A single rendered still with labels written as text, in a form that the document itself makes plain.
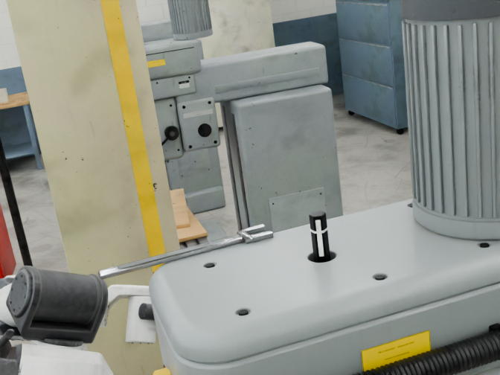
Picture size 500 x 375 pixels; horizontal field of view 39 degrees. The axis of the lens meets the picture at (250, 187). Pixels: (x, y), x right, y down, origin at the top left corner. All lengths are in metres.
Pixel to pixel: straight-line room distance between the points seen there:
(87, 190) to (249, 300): 1.82
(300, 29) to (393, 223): 9.60
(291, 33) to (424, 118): 9.61
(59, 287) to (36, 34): 1.38
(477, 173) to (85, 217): 1.92
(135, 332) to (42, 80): 1.21
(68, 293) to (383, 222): 0.57
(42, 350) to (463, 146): 0.77
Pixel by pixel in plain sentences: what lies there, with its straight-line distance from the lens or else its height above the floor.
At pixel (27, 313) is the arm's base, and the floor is 1.75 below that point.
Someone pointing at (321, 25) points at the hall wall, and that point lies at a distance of 10.69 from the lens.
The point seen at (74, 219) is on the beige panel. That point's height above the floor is 1.43.
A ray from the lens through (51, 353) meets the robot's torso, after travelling 1.28.
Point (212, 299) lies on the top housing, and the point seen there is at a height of 1.89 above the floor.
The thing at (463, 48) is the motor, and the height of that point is 2.13.
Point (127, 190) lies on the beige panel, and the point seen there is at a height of 1.50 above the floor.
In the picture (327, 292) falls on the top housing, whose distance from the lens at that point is 0.84.
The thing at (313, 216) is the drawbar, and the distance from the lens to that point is 0.90.
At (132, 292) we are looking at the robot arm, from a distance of 1.56.
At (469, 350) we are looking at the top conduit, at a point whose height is 1.80.
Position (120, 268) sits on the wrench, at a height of 1.90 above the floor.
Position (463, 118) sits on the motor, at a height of 2.05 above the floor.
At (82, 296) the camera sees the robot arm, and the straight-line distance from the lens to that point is 1.29.
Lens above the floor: 2.28
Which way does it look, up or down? 19 degrees down
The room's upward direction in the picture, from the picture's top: 8 degrees counter-clockwise
